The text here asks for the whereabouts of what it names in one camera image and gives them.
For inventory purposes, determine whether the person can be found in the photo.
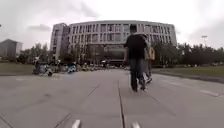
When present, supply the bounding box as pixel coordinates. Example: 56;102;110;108
143;34;157;84
123;32;149;93

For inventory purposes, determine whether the curved grey multi-storey building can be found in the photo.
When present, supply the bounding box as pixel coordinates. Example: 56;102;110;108
49;19;178;66

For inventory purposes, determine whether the grey paved plaza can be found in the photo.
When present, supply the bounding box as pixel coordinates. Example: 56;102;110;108
0;68;224;128

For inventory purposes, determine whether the row of parked scooters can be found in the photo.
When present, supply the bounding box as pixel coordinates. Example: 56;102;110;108
32;59;131;77

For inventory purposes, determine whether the robot's own part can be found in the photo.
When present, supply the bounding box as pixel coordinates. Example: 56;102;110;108
71;119;82;128
131;121;141;128

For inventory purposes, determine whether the row of trees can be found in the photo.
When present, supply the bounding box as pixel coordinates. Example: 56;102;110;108
153;41;224;67
17;42;54;65

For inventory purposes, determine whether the dark kerb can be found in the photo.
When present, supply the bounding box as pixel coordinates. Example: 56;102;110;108
151;68;224;84

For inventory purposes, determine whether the grass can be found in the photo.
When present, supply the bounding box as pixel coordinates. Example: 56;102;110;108
0;62;36;76
152;65;224;79

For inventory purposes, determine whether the lamp pole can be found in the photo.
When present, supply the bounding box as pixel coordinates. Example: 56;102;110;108
200;34;208;48

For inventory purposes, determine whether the small grey building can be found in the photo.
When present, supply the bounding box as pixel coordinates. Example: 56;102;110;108
0;38;24;61

